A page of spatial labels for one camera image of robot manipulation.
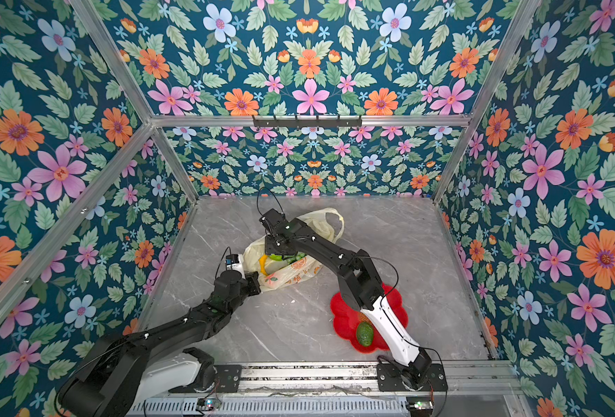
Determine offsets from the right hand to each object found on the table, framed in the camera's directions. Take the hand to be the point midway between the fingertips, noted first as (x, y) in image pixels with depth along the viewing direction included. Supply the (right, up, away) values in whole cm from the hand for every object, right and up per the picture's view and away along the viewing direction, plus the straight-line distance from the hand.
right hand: (279, 242), depth 95 cm
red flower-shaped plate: (+25, -24, -11) cm, 36 cm away
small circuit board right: (+43, -43, -25) cm, 66 cm away
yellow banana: (-7, -8, +2) cm, 11 cm away
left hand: (-5, -9, -7) cm, 13 cm away
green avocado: (+29, -26, -18) cm, 43 cm away
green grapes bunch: (+6, -5, -3) cm, 9 cm away
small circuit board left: (-15, -43, -25) cm, 52 cm away
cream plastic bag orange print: (+2, -11, -9) cm, 14 cm away
